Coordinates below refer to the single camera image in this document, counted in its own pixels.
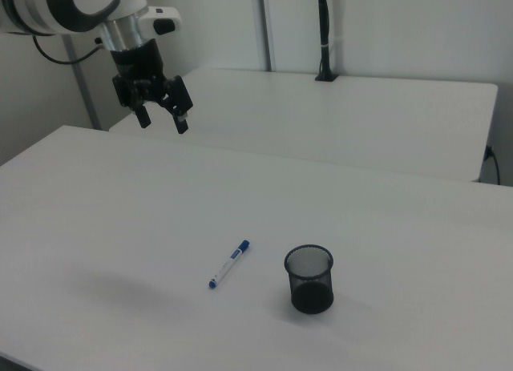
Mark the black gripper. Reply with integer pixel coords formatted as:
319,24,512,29
109,39,195,135

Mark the blue and white marker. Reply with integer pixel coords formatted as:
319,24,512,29
207,239,252,290

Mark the white side table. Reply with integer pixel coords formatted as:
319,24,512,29
108,67,499,183

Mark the black clamped pole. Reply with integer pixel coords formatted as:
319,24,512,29
314,0,338,83

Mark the black mesh pen cup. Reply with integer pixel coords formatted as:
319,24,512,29
284,244,336,316

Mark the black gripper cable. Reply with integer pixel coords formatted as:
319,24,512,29
31,34,106,66

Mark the grey wall post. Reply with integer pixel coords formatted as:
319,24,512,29
255,0,278,72

